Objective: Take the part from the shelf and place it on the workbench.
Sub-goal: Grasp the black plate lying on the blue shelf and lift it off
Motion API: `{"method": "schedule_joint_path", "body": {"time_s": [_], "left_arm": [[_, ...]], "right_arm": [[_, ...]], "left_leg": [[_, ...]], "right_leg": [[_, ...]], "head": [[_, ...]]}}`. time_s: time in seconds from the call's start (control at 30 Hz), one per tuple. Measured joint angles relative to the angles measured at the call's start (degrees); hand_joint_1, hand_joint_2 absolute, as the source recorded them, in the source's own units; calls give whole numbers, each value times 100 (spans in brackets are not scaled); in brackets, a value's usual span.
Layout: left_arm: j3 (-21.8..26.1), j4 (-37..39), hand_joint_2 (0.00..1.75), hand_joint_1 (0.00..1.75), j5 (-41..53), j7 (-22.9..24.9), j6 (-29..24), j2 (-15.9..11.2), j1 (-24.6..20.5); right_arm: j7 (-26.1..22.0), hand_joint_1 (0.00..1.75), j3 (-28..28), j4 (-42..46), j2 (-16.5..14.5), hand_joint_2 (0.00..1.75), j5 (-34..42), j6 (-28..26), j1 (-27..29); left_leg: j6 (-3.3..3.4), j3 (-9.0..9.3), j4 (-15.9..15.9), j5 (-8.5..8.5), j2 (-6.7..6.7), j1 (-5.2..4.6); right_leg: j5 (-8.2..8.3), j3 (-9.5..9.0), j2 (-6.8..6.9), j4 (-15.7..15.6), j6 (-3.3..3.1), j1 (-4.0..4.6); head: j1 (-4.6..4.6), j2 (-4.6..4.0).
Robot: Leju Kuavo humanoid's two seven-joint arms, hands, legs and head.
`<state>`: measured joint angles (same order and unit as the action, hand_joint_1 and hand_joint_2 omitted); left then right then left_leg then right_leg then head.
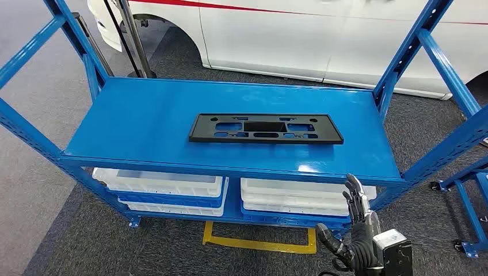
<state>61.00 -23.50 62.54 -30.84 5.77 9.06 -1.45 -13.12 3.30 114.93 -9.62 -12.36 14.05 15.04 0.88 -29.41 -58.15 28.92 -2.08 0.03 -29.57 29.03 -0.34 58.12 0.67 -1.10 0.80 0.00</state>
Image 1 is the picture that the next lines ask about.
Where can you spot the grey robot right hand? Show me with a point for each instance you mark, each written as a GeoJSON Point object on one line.
{"type": "Point", "coordinates": [358, 202]}

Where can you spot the black plastic mounting plate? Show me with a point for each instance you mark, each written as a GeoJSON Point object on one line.
{"type": "Point", "coordinates": [206, 133]}

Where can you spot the white car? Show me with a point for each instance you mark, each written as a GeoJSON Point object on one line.
{"type": "Point", "coordinates": [267, 38]}

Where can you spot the chrome stanchion with round base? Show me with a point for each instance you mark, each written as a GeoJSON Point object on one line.
{"type": "Point", "coordinates": [133, 38]}

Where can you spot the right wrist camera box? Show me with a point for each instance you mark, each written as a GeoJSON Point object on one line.
{"type": "Point", "coordinates": [394, 251]}

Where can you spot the chrome stanchion post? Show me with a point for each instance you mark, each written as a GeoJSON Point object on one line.
{"type": "Point", "coordinates": [91, 40]}

